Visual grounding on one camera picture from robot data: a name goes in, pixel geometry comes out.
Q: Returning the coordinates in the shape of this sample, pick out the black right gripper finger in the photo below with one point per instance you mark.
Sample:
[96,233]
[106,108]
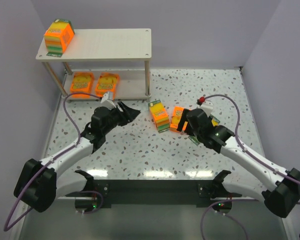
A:
[190,129]
[183,119]

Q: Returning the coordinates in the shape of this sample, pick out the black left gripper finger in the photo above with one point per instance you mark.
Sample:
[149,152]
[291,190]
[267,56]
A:
[128,117]
[128,111]

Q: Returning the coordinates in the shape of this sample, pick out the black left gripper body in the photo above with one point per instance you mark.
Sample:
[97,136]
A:
[122,114]

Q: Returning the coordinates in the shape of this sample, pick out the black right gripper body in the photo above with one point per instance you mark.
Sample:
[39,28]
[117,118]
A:
[186,122]

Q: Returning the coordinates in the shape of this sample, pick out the orange round sponge box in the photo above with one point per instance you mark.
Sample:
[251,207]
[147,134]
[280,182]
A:
[107,82]
[82,84]
[175,119]

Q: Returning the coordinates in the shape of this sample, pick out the multicolour sponge pack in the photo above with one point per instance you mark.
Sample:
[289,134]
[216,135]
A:
[58,37]
[214,121]
[159,115]

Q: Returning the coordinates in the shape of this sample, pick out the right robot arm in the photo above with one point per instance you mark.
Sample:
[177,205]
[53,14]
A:
[281,186]

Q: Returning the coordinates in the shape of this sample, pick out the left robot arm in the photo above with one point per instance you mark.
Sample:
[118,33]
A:
[38,185]

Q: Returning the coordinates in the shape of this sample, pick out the white two-tier shelf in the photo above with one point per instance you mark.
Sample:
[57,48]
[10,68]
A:
[126,52]

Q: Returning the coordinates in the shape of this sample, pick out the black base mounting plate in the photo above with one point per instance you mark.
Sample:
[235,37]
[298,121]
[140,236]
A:
[200,193]

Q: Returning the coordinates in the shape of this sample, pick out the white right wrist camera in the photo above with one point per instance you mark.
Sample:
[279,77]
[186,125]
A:
[205,105]

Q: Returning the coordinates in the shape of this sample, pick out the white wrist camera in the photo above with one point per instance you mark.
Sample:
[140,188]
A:
[205,105]
[107,100]

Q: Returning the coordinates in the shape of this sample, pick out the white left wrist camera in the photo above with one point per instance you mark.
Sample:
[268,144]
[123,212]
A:
[107,100]

